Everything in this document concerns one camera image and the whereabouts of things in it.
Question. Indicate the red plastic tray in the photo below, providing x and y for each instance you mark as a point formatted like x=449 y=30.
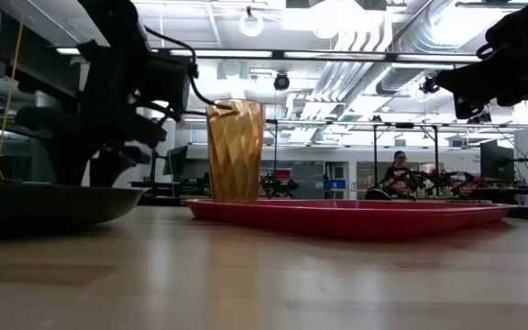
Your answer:
x=351 y=217

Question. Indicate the background black robot arm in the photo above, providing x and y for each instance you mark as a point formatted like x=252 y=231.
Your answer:
x=277 y=185

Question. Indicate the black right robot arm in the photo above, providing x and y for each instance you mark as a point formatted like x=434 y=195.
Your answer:
x=525 y=50

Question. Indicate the person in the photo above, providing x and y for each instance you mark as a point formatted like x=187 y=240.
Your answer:
x=397 y=176

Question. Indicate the black ceiling camera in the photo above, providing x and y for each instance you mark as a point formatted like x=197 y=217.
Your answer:
x=429 y=85

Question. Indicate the black round plate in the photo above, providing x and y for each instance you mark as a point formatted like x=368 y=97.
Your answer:
x=48 y=204

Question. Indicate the blue box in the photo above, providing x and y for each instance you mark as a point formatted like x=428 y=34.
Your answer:
x=334 y=184

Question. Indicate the black overhead frame bar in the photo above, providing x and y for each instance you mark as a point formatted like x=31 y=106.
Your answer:
x=337 y=55

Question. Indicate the black overhead camera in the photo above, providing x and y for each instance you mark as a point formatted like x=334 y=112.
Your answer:
x=281 y=81

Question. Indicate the silver ventilation duct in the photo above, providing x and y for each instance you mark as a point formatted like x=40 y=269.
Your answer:
x=410 y=50

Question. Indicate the black computer monitor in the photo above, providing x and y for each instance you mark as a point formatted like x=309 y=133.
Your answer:
x=176 y=160
x=496 y=161

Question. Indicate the background black frame rig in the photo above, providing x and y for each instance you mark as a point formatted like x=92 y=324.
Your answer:
x=376 y=156

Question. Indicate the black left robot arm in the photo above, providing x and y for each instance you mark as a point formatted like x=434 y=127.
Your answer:
x=103 y=82

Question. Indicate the amber faceted plastic cup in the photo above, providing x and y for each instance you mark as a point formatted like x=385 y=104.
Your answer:
x=235 y=151

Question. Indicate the red box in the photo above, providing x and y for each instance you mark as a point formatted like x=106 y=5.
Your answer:
x=282 y=173

